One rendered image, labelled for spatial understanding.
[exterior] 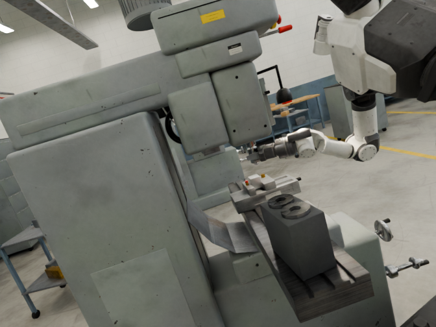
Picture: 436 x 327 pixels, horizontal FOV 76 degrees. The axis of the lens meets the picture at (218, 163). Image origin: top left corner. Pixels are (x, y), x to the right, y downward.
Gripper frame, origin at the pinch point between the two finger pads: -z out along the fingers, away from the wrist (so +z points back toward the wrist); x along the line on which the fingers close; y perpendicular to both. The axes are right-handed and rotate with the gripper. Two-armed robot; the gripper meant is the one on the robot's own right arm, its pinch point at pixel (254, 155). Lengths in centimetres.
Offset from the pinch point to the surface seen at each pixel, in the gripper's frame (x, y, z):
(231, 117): 11.8, -20.2, -2.0
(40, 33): -484, -314, -522
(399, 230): -123, 125, 77
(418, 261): -7, 70, 58
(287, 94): -7.6, -21.4, 20.5
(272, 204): 36.1, 9.5, 8.8
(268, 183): -11.3, 18.8, 0.7
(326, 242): 45, 21, 23
